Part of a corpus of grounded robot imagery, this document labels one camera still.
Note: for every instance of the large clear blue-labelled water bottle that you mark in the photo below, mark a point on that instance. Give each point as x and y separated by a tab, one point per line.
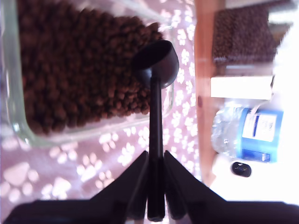
257	133

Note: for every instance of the square clear glass container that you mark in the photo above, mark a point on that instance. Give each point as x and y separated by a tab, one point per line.
14	105

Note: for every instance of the small white round camera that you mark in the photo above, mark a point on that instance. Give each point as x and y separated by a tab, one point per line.
240	169

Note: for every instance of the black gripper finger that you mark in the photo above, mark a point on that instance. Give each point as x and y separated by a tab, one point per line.
184	186
130	186

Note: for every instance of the black plastic measuring spoon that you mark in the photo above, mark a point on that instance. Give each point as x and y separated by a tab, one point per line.
154	116

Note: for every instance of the purple paw-print cloth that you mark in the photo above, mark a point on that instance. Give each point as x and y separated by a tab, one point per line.
70	163

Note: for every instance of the tall clear white-lidded storage jar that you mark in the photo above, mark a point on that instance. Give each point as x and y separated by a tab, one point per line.
245	35

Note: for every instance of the small white printed carton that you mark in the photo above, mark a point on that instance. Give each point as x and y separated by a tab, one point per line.
240	87

